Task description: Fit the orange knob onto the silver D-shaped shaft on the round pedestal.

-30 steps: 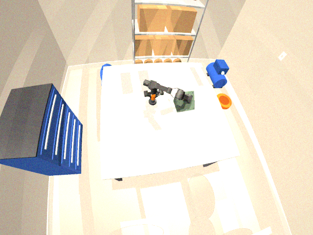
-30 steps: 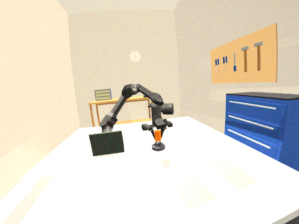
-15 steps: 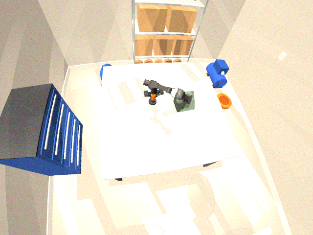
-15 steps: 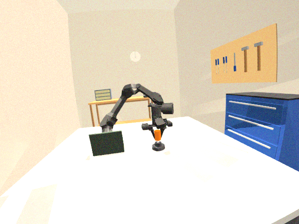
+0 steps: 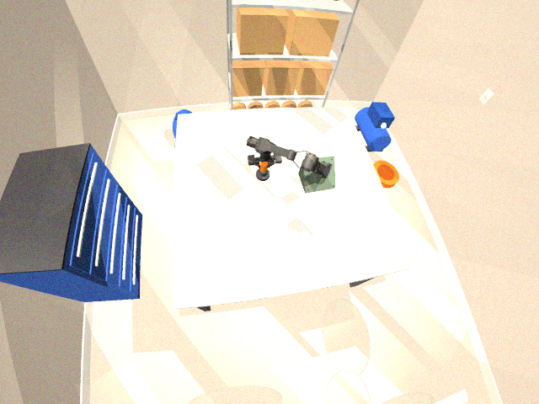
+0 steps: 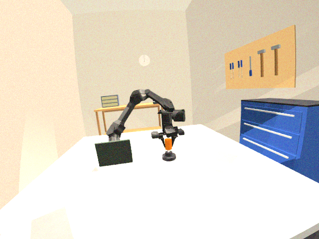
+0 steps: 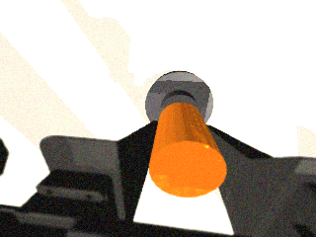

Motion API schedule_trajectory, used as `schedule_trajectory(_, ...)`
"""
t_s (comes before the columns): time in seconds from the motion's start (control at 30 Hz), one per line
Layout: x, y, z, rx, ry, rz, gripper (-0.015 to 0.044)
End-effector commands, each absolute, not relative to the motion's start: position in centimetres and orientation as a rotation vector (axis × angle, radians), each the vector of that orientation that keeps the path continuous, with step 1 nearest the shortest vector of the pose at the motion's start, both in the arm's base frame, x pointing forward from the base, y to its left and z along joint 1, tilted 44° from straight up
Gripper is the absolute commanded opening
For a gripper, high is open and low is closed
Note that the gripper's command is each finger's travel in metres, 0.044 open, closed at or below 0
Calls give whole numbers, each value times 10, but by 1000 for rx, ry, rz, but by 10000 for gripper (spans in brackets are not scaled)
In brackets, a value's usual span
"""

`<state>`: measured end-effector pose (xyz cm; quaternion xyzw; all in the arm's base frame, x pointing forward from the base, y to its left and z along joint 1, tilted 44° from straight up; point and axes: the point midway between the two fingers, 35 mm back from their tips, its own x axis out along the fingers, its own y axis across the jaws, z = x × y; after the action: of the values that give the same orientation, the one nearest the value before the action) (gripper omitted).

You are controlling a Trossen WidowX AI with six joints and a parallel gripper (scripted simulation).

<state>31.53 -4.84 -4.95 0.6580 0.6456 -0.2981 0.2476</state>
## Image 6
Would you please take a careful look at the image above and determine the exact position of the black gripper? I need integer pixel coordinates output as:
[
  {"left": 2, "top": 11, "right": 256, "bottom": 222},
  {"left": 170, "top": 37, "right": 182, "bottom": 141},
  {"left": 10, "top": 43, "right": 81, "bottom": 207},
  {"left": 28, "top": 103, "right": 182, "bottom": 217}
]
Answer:
[{"left": 151, "top": 122, "right": 185, "bottom": 148}]

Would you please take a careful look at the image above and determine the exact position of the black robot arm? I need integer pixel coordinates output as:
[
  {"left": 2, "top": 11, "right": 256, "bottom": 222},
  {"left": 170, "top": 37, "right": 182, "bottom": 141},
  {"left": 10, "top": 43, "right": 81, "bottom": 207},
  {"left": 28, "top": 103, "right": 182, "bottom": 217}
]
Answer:
[{"left": 106, "top": 89, "right": 186, "bottom": 141}]

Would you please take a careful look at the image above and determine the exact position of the orange knob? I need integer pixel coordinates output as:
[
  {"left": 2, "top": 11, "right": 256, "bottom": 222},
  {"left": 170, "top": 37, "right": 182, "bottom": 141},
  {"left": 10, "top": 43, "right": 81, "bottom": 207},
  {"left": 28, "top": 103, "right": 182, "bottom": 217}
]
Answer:
[{"left": 164, "top": 138, "right": 172, "bottom": 150}]

